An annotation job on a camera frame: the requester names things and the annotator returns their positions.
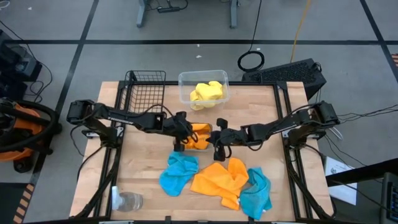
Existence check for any white paper sheet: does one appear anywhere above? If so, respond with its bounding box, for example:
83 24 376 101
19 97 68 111
324 156 358 207

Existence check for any orange and black shop vacuum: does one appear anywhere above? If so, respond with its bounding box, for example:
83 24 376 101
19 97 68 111
0 96 63 174

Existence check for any blue microfiber towel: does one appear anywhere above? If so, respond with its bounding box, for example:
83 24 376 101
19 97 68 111
239 167 274 221
159 149 200 197

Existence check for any black keyboard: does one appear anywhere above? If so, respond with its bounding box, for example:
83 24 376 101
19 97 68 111
241 58 327 101

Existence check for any yellow hanging cable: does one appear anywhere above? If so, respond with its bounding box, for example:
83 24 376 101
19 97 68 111
290 0 313 63

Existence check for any pale grey plastic bin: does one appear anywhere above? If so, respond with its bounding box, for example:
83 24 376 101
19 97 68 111
173 122 216 154

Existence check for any black wire basket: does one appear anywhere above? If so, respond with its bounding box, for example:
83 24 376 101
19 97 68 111
118 70 167 118

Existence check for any black beam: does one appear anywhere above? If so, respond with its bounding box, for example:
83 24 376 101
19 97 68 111
325 157 398 188

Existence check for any black power strip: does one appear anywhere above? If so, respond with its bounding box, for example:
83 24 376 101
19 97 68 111
157 6 182 14

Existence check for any black aluminium rig frame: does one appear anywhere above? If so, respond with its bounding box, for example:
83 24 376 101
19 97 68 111
70 80 338 222

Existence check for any grey keypad device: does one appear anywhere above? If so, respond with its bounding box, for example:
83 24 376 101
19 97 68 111
379 172 398 224

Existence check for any grey desk leg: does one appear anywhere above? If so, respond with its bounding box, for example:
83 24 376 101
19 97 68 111
228 0 240 30
136 0 149 29

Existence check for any yellow microfiber towel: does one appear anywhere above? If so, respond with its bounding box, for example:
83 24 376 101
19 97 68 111
194 80 224 108
189 90 208 111

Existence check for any clear plastic bin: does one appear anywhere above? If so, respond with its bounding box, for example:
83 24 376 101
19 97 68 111
178 69 230 111

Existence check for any orange microfiber towel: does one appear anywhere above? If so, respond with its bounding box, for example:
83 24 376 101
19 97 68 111
190 157 249 211
183 123 214 151

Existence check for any black equipment case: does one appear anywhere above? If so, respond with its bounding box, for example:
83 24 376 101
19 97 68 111
0 29 43 101

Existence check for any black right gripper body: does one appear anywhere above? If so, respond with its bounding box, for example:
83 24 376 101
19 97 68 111
214 118 246 162

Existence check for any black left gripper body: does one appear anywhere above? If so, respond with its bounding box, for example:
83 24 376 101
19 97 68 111
161 111 187 152

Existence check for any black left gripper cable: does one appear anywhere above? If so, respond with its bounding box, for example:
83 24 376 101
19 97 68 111
185 130 200 144

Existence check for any black hanging cable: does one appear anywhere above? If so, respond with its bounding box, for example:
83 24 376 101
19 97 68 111
237 0 266 73

